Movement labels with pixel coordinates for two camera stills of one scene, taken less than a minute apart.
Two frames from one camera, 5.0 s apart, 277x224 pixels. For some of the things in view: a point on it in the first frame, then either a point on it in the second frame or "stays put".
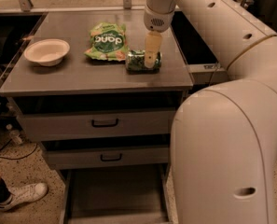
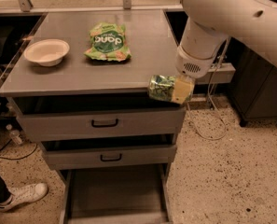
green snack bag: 107,42 stays put
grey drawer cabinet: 106,131 stays put
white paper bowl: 48,52 stays put
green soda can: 135,63 to 161,88
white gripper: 156,21 to 190,64
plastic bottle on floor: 14,134 stays put
